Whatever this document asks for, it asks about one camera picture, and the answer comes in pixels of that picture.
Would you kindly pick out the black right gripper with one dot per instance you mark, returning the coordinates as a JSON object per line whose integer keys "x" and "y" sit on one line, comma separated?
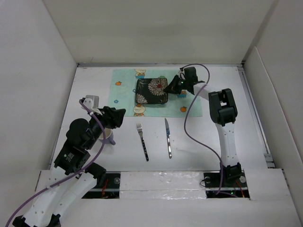
{"x": 172, "y": 87}

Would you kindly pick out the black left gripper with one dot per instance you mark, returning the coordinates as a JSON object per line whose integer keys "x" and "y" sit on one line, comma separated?
{"x": 113, "y": 116}

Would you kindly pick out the purple ceramic mug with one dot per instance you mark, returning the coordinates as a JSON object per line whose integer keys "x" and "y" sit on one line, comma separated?
{"x": 108, "y": 137}

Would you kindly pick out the dark floral rectangular plate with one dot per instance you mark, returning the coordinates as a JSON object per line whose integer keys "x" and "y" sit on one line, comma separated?
{"x": 151, "y": 91}

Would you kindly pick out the green cartoon print cloth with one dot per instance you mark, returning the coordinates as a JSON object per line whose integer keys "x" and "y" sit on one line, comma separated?
{"x": 122, "y": 94}

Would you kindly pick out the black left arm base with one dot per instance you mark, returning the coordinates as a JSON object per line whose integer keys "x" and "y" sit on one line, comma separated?
{"x": 110, "y": 189}

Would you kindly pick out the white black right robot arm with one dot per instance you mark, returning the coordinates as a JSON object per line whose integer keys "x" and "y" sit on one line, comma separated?
{"x": 223, "y": 113}

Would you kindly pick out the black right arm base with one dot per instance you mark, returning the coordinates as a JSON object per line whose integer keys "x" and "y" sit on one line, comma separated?
{"x": 231, "y": 184}

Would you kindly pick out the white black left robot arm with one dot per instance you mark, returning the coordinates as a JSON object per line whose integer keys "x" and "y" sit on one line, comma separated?
{"x": 73, "y": 173}

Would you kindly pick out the steel fork patterned handle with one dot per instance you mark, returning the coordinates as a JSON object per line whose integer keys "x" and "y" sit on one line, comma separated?
{"x": 140, "y": 132}

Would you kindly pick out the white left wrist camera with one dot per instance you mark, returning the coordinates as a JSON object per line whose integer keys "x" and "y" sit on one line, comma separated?
{"x": 90, "y": 103}

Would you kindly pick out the steel knife patterned handle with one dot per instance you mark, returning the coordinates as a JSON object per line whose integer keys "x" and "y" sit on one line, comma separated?
{"x": 168, "y": 137}

